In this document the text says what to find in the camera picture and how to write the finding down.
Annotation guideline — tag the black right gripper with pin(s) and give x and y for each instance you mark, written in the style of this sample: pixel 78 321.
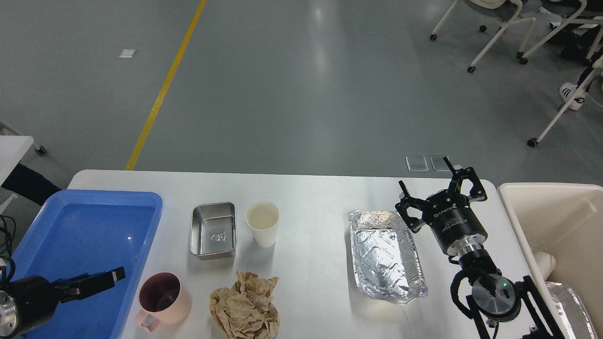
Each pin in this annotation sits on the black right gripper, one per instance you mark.
pixel 452 221

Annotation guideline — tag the crumpled brown paper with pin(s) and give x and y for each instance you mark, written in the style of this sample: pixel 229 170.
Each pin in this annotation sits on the crumpled brown paper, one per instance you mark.
pixel 246 310

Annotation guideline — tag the floor outlet plate right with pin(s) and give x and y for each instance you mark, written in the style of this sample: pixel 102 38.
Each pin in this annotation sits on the floor outlet plate right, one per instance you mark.
pixel 441 163

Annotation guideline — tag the floor outlet plate left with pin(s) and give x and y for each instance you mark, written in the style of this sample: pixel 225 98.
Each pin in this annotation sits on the floor outlet plate left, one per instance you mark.
pixel 417 163

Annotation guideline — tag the blue plastic tray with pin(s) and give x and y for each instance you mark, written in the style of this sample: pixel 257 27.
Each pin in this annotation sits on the blue plastic tray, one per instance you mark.
pixel 90 231

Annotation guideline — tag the beige plastic bin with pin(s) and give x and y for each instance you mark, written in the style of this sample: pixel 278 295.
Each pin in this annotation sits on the beige plastic bin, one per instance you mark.
pixel 559 227

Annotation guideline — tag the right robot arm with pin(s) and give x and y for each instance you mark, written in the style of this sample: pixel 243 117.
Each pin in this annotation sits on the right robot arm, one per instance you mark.
pixel 479 290

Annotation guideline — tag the person in dark jeans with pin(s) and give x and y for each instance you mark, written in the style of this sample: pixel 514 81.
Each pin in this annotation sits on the person in dark jeans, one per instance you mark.
pixel 29 184

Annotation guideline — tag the white chair at right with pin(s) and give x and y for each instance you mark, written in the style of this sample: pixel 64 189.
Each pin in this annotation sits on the white chair at right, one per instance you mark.
pixel 594 71

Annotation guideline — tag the foil tray in bin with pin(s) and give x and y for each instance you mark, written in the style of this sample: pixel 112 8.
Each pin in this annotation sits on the foil tray in bin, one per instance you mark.
pixel 569 311

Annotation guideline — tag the steel rectangular container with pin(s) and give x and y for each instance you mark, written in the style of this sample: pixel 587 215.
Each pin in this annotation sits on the steel rectangular container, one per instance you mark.
pixel 213 231

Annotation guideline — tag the aluminium foil tray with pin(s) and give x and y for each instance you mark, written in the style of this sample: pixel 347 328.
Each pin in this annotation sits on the aluminium foil tray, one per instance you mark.
pixel 384 257

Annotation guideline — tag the white sneaker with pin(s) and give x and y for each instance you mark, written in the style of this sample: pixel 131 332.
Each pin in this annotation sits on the white sneaker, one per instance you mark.
pixel 570 93

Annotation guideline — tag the floor outlet plate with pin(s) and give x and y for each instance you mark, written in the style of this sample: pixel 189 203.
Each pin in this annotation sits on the floor outlet plate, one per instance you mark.
pixel 417 163
pixel 441 163

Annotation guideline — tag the white side table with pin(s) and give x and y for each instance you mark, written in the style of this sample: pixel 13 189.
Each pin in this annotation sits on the white side table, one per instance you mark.
pixel 12 150

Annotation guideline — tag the white paper cup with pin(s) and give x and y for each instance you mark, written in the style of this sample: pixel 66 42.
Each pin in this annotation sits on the white paper cup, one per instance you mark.
pixel 262 218

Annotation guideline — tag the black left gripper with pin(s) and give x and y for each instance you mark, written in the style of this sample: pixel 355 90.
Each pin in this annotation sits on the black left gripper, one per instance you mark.
pixel 30 302

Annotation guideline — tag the pink mug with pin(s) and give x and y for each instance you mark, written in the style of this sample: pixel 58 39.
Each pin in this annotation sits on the pink mug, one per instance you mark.
pixel 163 300

